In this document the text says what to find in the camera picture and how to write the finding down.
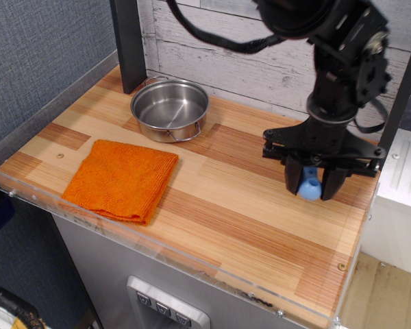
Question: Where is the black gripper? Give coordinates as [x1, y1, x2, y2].
[263, 117, 386, 201]

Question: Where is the blue grey toy spoon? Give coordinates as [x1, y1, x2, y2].
[298, 167, 322, 201]

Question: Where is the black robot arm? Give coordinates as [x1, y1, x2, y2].
[258, 1, 391, 200]

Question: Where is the white side cabinet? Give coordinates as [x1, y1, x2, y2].
[361, 129, 411, 273]

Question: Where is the stainless steel pot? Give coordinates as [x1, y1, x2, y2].
[130, 80, 210, 143]

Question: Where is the orange folded cloth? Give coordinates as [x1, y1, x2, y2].
[62, 140, 179, 226]

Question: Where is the silver dispenser button panel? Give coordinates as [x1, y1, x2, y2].
[127, 276, 211, 328]

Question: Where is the silver toy fridge cabinet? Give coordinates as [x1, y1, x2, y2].
[53, 215, 338, 328]

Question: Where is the black yellow bag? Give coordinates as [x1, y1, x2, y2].
[0, 287, 48, 328]

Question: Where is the dark right vertical post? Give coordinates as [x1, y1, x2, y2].
[379, 56, 411, 170]

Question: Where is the dark vertical post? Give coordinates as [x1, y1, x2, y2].
[110, 0, 147, 94]
[379, 56, 411, 170]

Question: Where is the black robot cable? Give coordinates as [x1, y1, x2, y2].
[166, 0, 285, 55]

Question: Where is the dark left vertical post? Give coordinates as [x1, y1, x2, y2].
[110, 0, 147, 94]

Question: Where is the clear acrylic guard rail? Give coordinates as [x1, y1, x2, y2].
[0, 54, 377, 328]

